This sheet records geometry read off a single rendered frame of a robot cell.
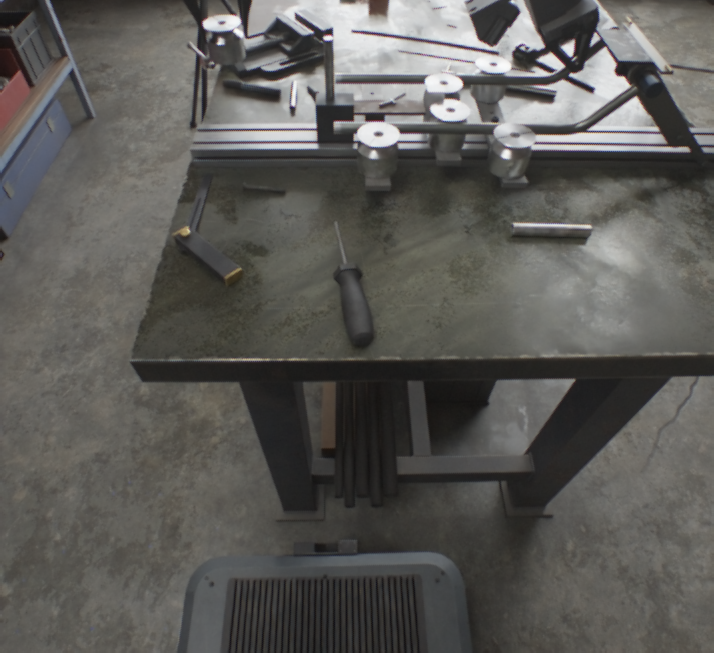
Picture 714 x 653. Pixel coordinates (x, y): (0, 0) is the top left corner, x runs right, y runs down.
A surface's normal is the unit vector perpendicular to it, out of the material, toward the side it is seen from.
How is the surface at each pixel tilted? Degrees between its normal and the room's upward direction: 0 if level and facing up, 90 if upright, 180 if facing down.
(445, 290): 0
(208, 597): 0
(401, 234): 0
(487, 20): 90
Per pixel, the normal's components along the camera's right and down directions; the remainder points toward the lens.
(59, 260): 0.01, -0.62
